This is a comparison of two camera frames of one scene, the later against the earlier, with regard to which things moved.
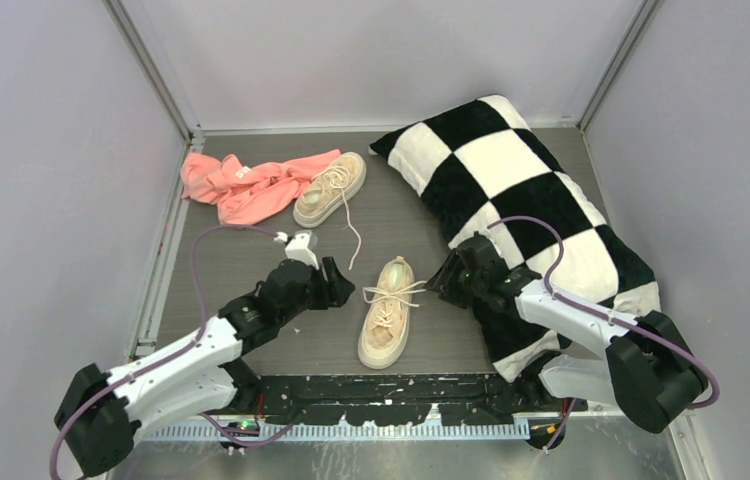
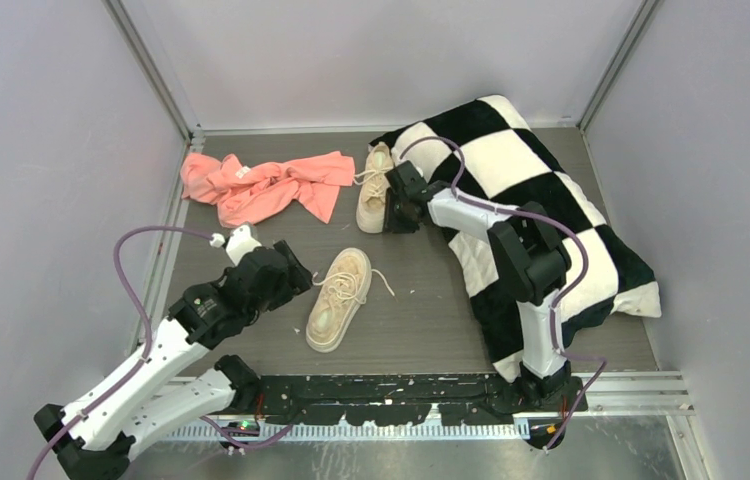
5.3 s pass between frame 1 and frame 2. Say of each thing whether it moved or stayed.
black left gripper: moved
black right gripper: moved
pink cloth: stayed
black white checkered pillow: stayed
